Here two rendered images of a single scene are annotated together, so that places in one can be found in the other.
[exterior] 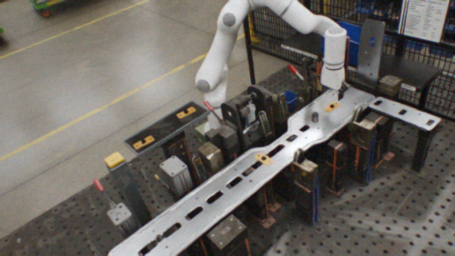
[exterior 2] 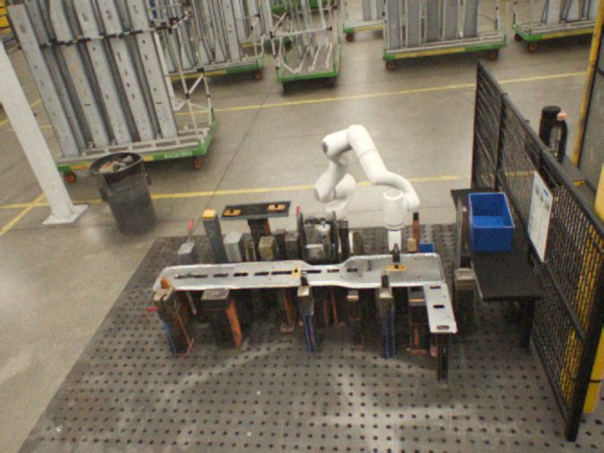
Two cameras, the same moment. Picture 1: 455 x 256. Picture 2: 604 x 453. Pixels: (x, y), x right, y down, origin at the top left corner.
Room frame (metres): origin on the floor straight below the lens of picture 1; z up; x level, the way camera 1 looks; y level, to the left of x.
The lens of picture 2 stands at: (-0.24, -1.48, 2.42)
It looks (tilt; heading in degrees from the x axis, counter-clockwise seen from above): 31 degrees down; 46
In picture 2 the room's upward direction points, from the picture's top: 10 degrees counter-clockwise
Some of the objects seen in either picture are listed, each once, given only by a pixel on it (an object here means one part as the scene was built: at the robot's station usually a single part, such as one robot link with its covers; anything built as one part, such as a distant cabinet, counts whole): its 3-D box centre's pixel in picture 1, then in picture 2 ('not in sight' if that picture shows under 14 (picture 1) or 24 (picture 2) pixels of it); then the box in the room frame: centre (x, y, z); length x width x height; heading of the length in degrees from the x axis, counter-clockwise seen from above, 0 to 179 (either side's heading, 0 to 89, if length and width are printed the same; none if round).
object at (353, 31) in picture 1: (351, 43); (489, 221); (1.73, -0.75, 1.09); 0.30 x 0.17 x 0.13; 28
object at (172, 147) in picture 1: (181, 164); (263, 246); (1.21, 0.26, 0.92); 0.10 x 0.08 x 0.45; 124
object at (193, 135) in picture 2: not in sight; (122, 95); (2.77, 4.14, 0.88); 1.93 x 1.01 x 1.76; 129
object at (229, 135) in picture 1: (231, 160); (297, 265); (1.21, 0.02, 0.89); 0.13 x 0.11 x 0.38; 34
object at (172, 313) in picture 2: not in sight; (173, 321); (0.58, 0.27, 0.88); 0.15 x 0.11 x 0.36; 34
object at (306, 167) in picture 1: (306, 192); (308, 317); (0.95, -0.26, 0.87); 0.12 x 0.09 x 0.35; 34
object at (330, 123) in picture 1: (261, 163); (292, 273); (1.04, -0.10, 1.00); 1.38 x 0.22 x 0.02; 124
